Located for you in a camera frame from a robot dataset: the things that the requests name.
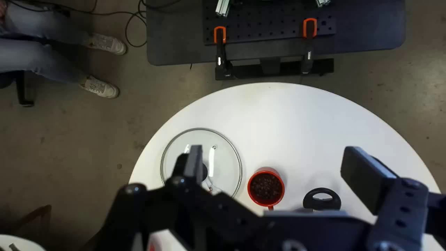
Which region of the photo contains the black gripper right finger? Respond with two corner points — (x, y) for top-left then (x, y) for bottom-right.
(340, 145), (446, 251)

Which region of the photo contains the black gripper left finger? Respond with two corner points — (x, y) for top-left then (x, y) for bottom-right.
(109, 144), (262, 251)

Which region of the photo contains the red cup with handle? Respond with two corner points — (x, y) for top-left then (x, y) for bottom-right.
(247, 167), (286, 209)

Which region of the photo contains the glass pot lid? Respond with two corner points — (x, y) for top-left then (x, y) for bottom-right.
(160, 127), (244, 198)

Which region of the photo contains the black cooking pot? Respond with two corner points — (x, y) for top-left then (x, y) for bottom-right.
(301, 185), (343, 212)

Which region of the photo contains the white sneaker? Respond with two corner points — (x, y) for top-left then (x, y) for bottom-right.
(87, 32), (128, 57)
(77, 75), (121, 100)

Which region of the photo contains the orange black clamp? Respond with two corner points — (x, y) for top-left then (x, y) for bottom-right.
(300, 17), (321, 77)
(212, 25), (234, 80)

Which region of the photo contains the black cart table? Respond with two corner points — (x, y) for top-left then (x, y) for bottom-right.
(147, 0), (407, 81)

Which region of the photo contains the black perforated breadboard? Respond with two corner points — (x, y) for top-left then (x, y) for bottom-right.
(202, 0), (337, 46)

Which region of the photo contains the black chair base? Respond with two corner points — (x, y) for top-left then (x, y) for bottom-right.
(0, 68), (38, 109)

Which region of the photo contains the blue jeans leg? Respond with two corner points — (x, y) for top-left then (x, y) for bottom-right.
(0, 0), (102, 47)
(0, 36), (95, 86)

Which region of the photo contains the black floor cable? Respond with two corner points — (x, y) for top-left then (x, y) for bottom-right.
(123, 0), (151, 49)

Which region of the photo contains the aluminium rail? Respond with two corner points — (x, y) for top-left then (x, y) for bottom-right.
(215, 0), (233, 18)

